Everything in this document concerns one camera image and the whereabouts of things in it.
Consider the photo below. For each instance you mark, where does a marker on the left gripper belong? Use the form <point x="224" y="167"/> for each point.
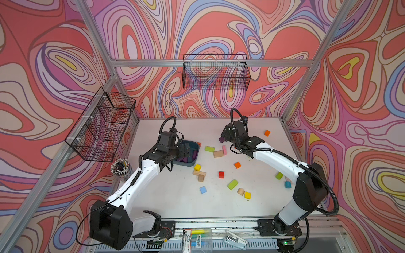
<point x="182" y="154"/>

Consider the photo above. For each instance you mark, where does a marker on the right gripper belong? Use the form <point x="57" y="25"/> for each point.
<point x="227" y="136"/>

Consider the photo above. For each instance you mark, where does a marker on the teal plastic storage bin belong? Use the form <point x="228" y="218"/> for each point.
<point x="189" y="151"/>

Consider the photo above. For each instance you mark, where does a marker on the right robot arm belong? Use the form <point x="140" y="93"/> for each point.
<point x="311" y="192"/>

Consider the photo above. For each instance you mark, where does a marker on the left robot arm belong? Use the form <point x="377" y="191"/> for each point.
<point x="110" y="221"/>

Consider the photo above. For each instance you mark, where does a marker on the pink long brick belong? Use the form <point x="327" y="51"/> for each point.
<point x="224" y="149"/>

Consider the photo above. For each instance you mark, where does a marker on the natural wood block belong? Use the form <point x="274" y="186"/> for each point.
<point x="218" y="154"/>

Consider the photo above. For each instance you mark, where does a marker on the lime green long brick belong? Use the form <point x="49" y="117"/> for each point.
<point x="209" y="149"/>

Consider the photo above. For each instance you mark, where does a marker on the engraved wood block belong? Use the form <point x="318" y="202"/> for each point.
<point x="198" y="173"/>

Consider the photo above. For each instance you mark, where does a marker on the cup of pens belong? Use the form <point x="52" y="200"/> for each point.
<point x="122" y="169"/>

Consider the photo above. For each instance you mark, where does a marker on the light blue brick near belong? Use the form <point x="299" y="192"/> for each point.
<point x="202" y="189"/>

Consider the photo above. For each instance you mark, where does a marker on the round wood brick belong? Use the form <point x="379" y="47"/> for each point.
<point x="241" y="191"/>

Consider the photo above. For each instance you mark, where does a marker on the yellow cube brick near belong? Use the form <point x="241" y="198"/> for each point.
<point x="247" y="195"/>

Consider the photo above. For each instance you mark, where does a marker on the teal cylinder brick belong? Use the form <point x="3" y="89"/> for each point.
<point x="288" y="185"/>

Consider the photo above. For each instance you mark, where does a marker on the black wire basket back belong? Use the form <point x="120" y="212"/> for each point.
<point x="215" y="72"/>

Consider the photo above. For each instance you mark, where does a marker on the black wire basket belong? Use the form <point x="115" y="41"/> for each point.
<point x="215" y="72"/>
<point x="101" y="126"/>

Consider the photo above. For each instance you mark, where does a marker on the black wire basket left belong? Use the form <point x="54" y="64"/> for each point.
<point x="101" y="126"/>

